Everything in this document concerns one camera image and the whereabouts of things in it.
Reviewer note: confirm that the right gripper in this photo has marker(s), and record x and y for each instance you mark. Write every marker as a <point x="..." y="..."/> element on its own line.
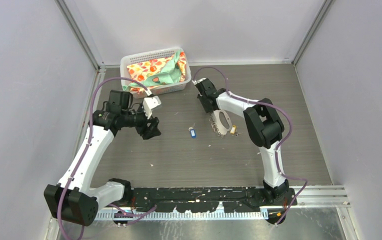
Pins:
<point x="206" y="108"/>

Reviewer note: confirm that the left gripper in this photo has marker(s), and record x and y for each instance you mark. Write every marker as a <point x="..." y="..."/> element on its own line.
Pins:
<point x="147" y="132"/>

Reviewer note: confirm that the metal key organizer plate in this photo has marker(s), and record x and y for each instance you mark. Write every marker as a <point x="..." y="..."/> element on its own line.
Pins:
<point x="220" y="122"/>

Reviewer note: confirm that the blue tagged key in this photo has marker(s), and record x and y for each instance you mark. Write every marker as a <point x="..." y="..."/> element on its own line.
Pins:
<point x="192" y="131"/>

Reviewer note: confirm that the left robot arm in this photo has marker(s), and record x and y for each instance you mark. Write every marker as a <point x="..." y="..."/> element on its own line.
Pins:
<point x="72" y="199"/>

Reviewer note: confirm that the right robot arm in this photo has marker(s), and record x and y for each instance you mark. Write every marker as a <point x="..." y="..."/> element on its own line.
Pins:
<point x="265" y="130"/>

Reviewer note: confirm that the floral cloth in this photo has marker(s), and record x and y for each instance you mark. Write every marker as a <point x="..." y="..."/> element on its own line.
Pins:
<point x="157" y="69"/>

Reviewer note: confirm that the yellow tagged key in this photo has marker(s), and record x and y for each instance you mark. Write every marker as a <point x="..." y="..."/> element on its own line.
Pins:
<point x="234" y="131"/>

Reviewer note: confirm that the white plastic basket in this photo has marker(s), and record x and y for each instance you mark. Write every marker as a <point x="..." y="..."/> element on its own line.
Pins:
<point x="158" y="90"/>

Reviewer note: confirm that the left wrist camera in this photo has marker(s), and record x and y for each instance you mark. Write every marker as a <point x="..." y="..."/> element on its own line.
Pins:
<point x="149" y="104"/>

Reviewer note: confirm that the white cable duct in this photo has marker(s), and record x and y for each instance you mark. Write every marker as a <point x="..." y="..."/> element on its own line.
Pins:
<point x="113" y="215"/>

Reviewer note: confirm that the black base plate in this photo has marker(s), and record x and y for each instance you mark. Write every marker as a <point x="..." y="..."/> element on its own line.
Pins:
<point x="245" y="199"/>

